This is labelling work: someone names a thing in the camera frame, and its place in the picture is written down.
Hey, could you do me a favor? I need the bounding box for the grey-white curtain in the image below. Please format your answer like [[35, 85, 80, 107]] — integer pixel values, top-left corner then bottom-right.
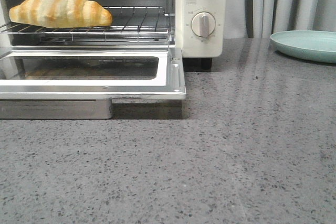
[[224, 0, 335, 38]]

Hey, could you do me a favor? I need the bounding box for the teal plate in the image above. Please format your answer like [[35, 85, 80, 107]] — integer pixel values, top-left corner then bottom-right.
[[270, 30, 335, 63]]

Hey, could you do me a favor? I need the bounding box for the metal wire oven rack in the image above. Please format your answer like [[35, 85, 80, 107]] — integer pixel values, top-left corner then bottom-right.
[[1, 6, 175, 46]]

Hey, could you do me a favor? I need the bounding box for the oven glass door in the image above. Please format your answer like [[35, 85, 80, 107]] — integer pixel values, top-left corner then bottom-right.
[[1, 48, 186, 119]]

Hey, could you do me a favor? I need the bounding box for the white Toshiba toaster oven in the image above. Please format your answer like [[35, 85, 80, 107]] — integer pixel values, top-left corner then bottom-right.
[[0, 0, 229, 70]]

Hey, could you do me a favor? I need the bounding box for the lower oven timer knob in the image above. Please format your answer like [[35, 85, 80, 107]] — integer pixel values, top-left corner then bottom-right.
[[191, 12, 216, 38]]

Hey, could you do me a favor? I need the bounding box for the golden bread roll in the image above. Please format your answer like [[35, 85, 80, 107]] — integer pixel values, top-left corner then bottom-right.
[[9, 0, 113, 28]]

